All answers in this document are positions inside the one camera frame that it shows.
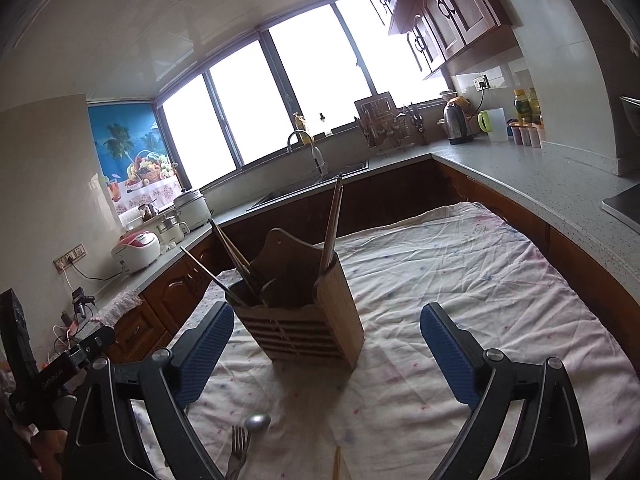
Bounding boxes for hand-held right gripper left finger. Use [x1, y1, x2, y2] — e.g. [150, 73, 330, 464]
[62, 301, 235, 480]

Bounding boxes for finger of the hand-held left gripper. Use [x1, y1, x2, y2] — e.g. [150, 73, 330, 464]
[70, 326, 117, 362]

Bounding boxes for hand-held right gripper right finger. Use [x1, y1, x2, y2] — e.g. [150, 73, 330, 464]
[419, 302, 592, 480]

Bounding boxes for wooden utensil holder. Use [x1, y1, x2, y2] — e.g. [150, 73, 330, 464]
[225, 227, 366, 372]

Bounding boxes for person's left hand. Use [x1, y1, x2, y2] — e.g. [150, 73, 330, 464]
[27, 427, 71, 480]

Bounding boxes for white lace cloth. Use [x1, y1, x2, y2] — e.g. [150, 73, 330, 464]
[95, 290, 143, 326]

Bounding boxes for small black device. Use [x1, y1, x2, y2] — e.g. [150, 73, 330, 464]
[71, 287, 97, 318]

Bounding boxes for brown wooden base cabinets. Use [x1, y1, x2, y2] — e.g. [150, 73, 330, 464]
[105, 155, 640, 366]

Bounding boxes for metal spoon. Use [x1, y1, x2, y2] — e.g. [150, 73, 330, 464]
[242, 411, 273, 436]

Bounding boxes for white printed tablecloth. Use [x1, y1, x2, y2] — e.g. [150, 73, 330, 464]
[132, 201, 633, 480]

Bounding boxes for white and red rice cooker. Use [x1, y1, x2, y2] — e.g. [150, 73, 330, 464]
[111, 230, 162, 275]

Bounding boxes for metal fork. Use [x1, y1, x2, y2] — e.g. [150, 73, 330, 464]
[224, 425, 251, 480]

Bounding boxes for small white pot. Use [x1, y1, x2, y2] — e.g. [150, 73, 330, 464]
[156, 212, 191, 247]

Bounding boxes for white electric cooker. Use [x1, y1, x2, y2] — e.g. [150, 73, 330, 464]
[172, 189, 211, 231]

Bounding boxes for fruit print window blind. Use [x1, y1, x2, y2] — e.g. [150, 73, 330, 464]
[87, 102, 181, 216]

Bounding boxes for kitchen sink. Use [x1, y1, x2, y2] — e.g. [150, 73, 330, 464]
[247, 160, 371, 211]

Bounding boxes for metal kitchen faucet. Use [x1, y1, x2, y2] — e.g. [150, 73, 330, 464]
[286, 130, 331, 178]

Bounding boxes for dark utensil jar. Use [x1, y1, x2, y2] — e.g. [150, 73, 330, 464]
[406, 102, 427, 146]

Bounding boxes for gas stove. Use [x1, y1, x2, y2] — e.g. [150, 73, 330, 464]
[601, 185, 640, 223]

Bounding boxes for steel electric kettle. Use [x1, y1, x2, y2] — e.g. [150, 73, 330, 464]
[442, 97, 478, 146]

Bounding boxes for dish rack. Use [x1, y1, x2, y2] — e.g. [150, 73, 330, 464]
[354, 91, 416, 156]

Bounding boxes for kitchen window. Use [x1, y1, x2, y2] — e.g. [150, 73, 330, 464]
[155, 0, 451, 188]

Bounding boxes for tangled cables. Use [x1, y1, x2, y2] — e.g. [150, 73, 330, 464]
[50, 322, 81, 356]

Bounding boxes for white jug green handle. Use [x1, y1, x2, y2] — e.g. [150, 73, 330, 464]
[477, 107, 507, 142]

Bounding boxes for brown wooden wall cabinets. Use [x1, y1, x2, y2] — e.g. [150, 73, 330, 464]
[350, 0, 516, 81]

